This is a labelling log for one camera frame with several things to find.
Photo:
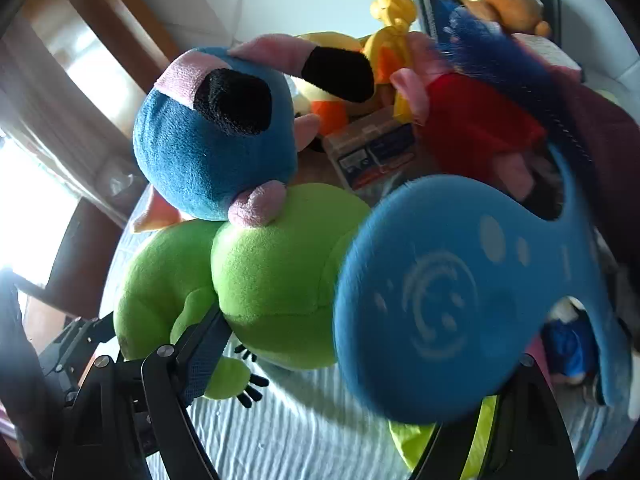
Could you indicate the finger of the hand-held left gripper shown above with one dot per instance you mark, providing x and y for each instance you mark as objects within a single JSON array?
[{"x": 82, "y": 330}]

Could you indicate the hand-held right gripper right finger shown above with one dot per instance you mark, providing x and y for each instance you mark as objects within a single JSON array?
[{"x": 530, "y": 410}]

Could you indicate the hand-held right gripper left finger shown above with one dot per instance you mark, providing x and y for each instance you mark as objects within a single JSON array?
[{"x": 202, "y": 360}]

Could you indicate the green frog plush toy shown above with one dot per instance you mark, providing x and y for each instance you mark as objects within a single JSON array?
[{"x": 270, "y": 270}]

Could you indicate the pink pig plush orange dress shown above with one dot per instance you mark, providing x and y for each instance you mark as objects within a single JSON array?
[{"x": 155, "y": 212}]

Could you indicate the blue plastic brush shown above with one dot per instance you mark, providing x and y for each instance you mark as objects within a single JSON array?
[{"x": 440, "y": 300}]

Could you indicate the dark wooden nightstand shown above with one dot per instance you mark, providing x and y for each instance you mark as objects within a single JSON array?
[{"x": 85, "y": 255}]

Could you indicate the blue white plush toy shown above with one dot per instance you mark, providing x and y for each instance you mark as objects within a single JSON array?
[{"x": 570, "y": 345}]

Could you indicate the lime green packet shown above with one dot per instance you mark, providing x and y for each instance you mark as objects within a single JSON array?
[{"x": 415, "y": 440}]

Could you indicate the window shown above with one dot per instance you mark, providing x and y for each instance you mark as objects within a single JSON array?
[{"x": 30, "y": 210}]

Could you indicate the clear plastic bag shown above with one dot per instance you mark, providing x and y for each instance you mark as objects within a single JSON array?
[{"x": 117, "y": 175}]

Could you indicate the white curtain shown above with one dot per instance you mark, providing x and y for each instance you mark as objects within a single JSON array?
[{"x": 60, "y": 125}]

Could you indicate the blue round plush toy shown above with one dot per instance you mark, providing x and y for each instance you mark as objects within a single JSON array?
[{"x": 210, "y": 150}]

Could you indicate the clear box blue label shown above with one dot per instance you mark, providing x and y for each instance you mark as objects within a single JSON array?
[{"x": 370, "y": 155}]

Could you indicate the yellow duck plush toy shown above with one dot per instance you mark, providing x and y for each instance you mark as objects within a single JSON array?
[{"x": 325, "y": 105}]

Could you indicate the maroon cloth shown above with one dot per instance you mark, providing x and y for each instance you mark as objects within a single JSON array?
[{"x": 610, "y": 130}]

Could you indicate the pink pig plush red dress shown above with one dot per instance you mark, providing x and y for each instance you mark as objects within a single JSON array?
[{"x": 475, "y": 120}]

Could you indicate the blue fuzzy plush toy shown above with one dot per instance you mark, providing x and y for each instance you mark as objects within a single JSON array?
[{"x": 480, "y": 35}]

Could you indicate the yellow plastic toy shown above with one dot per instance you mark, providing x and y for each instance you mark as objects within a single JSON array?
[{"x": 395, "y": 10}]

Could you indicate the black gift box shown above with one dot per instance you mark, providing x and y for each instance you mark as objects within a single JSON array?
[{"x": 430, "y": 5}]

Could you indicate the wooden headboard frame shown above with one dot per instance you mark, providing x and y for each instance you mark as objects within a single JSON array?
[{"x": 110, "y": 25}]

